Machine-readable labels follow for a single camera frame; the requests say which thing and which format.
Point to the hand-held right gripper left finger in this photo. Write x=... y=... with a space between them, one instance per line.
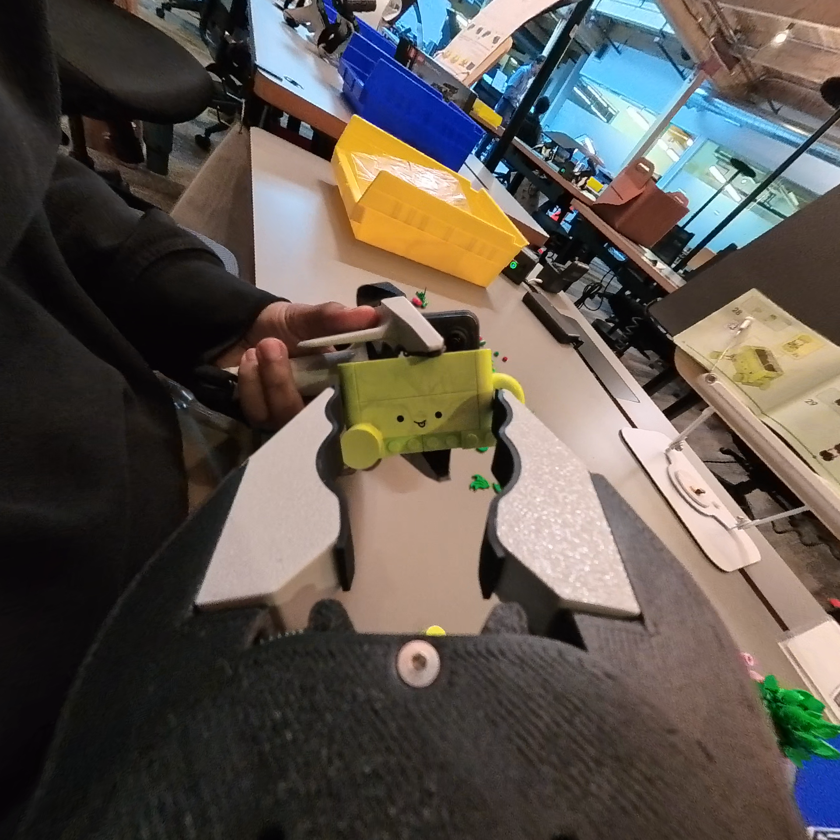
x=275 y=525

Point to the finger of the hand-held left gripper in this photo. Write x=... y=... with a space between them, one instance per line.
x=413 y=328
x=433 y=464

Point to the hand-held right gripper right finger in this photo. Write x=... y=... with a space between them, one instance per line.
x=558 y=525

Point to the lime green toy brick figure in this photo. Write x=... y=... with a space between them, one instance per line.
x=420 y=394

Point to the person's left forearm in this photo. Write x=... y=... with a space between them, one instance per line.
x=184 y=295

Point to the person's left hand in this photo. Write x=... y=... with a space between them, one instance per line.
x=269 y=387

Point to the yellow plastic bin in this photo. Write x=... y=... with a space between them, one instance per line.
x=446 y=243

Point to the black device with green light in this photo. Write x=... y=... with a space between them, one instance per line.
x=522 y=268

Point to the black flat case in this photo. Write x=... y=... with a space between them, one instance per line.
x=551 y=318

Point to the white document stand base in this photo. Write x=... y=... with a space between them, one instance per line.
x=689 y=499

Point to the clear plastic bag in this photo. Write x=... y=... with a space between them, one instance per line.
x=420 y=180

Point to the brown cardboard box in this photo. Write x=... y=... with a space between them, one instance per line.
x=646 y=210

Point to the building instruction booklet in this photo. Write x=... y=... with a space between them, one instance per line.
x=774 y=367

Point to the beige printed board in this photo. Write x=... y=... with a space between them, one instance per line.
x=479 y=46

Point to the pink brick pot with plant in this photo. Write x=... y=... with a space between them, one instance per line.
x=794 y=722

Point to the dark grey panel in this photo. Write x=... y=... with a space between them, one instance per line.
x=774 y=262

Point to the blue plastic bin white tag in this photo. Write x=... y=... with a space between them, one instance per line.
x=820 y=787

